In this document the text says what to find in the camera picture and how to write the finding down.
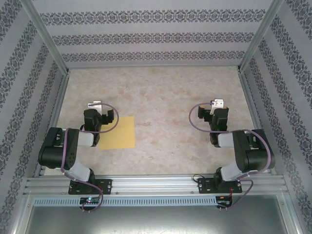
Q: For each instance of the yellow cloth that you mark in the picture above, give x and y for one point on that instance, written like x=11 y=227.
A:
x=122 y=136

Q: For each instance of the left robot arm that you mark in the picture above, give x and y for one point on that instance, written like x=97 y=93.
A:
x=56 y=151

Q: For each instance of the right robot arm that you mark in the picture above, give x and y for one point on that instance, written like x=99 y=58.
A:
x=256 y=156

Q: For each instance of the grey metal sheet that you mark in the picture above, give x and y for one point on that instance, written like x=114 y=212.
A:
x=156 y=219

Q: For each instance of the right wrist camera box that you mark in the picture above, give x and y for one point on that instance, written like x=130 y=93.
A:
x=218 y=103

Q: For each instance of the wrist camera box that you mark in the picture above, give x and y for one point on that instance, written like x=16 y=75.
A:
x=96 y=106
x=218 y=103

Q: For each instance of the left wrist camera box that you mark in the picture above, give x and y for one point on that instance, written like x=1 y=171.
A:
x=96 y=106

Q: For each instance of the aluminium side rail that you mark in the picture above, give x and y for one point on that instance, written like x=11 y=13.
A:
x=59 y=97
x=247 y=97

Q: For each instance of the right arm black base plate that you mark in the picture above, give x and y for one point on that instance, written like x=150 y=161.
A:
x=203 y=185

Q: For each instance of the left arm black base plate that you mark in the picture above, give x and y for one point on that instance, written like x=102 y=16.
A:
x=107 y=186

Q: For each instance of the aluminium frame post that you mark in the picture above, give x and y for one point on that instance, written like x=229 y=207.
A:
x=46 y=36
x=258 y=39

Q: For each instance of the aluminium mounting rail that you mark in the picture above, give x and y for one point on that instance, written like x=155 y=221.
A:
x=151 y=185

